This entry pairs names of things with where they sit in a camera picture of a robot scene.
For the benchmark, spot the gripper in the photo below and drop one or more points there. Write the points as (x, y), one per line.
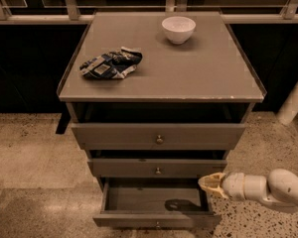
(233, 184)

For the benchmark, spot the grey bottom drawer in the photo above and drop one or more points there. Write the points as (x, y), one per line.
(155, 203)

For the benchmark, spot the grey drawer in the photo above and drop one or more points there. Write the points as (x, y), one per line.
(157, 136)
(155, 203)
(154, 168)

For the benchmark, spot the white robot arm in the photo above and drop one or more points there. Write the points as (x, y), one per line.
(278, 191)

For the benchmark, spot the grey wooden drawer cabinet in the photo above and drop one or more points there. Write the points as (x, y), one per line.
(202, 81)

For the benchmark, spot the grey middle drawer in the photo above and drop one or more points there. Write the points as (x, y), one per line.
(154, 168)

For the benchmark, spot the grey top drawer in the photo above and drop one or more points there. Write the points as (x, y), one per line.
(157, 136)

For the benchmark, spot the white angled pole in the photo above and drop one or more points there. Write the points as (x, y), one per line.
(289, 108)

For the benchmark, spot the crumpled blue chip bag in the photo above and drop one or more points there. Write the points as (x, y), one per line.
(111, 65)

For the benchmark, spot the white ceramic bowl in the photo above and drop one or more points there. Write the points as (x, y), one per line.
(178, 29)

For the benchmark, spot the metal window railing frame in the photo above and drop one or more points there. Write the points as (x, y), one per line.
(73, 4)

